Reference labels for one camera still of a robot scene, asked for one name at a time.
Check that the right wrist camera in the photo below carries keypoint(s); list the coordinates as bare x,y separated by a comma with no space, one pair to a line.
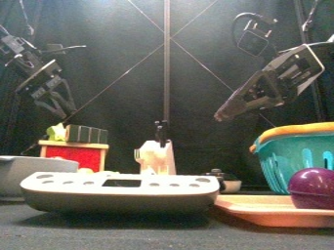
255,39

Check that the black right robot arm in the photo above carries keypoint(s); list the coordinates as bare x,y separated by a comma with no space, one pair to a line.
328,62

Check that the vertical metal frame pole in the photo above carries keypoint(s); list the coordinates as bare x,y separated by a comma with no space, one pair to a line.
166,62

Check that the small white pot black lid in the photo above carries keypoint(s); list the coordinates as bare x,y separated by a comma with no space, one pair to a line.
224,180

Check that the white toy scale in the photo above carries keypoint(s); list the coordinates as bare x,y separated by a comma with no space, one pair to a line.
120,191

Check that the dark green block row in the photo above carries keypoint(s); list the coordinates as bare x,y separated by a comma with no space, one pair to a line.
88,133

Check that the purple plastic ball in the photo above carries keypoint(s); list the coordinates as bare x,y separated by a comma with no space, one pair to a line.
312,188

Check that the red wooden box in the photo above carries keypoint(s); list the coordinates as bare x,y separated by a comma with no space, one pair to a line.
77,153

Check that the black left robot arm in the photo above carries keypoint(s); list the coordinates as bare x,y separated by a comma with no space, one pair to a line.
18,49

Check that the grey plastic bin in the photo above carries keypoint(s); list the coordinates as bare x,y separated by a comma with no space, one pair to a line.
29,172

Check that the teal basket orange rim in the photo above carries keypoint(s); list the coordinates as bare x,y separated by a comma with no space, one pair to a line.
296,156

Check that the white plastic fork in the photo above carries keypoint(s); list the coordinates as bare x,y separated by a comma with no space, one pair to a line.
138,155

